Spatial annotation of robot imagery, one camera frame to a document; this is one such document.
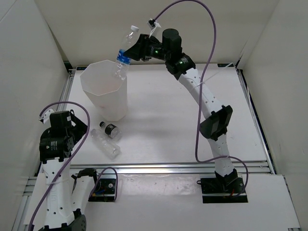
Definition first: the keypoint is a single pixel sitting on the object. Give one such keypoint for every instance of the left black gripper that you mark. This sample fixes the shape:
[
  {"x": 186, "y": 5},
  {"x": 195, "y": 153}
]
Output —
[{"x": 79, "y": 128}]

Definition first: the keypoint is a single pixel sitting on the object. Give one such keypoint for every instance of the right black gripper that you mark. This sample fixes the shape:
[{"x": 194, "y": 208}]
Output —
[{"x": 139, "y": 50}]

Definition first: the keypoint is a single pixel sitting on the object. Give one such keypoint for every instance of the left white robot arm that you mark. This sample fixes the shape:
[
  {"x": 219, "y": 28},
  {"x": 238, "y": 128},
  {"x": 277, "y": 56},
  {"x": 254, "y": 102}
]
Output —
[{"x": 68, "y": 194}]

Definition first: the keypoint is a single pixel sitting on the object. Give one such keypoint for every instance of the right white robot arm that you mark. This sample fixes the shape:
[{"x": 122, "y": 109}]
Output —
[{"x": 217, "y": 116}]

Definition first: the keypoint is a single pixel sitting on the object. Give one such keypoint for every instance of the white octagonal plastic bin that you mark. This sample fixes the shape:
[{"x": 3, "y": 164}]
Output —
[{"x": 107, "y": 93}]

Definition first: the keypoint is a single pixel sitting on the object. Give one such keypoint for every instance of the black label small bottle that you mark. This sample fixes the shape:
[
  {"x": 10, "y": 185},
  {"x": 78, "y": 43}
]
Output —
[{"x": 111, "y": 130}]

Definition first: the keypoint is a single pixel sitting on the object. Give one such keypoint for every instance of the clear unlabelled plastic bottle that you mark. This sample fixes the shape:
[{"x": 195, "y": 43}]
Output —
[{"x": 108, "y": 148}]

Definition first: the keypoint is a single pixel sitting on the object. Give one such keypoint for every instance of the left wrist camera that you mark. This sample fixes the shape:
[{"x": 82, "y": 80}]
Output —
[{"x": 46, "y": 116}]

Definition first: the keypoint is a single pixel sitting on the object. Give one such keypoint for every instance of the left aluminium rail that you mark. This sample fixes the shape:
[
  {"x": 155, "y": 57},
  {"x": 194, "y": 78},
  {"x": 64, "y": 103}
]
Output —
[{"x": 68, "y": 85}]

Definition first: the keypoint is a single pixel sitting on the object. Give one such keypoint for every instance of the front aluminium rail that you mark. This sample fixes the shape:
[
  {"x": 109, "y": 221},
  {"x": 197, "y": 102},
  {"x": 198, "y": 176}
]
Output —
[{"x": 256, "y": 167}]

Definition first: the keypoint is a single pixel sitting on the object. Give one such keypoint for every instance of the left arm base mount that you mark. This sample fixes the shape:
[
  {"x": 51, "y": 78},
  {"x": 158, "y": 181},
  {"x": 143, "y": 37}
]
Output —
[{"x": 105, "y": 190}]

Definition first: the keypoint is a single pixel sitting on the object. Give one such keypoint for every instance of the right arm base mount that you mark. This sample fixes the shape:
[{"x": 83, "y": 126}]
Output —
[{"x": 213, "y": 192}]

